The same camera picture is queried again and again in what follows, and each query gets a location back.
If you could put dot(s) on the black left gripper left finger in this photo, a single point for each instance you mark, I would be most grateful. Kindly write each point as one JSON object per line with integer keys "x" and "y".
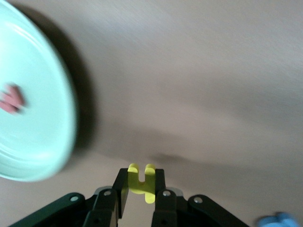
{"x": 104, "y": 208}

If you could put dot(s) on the green round plate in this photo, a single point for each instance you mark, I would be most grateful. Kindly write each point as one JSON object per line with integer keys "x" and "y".
{"x": 40, "y": 118}

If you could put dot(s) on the blue foam lowercase letter a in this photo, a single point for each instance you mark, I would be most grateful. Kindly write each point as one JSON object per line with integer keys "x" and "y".
{"x": 277, "y": 221}

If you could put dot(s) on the yellow foam lowercase letter h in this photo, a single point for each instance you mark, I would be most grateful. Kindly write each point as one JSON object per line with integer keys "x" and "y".
{"x": 139, "y": 186}

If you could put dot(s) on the pink foam letter w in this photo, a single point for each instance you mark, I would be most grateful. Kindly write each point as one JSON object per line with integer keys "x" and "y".
{"x": 11, "y": 101}

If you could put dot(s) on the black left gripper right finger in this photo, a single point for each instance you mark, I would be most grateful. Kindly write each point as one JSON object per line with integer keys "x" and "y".
{"x": 165, "y": 208}

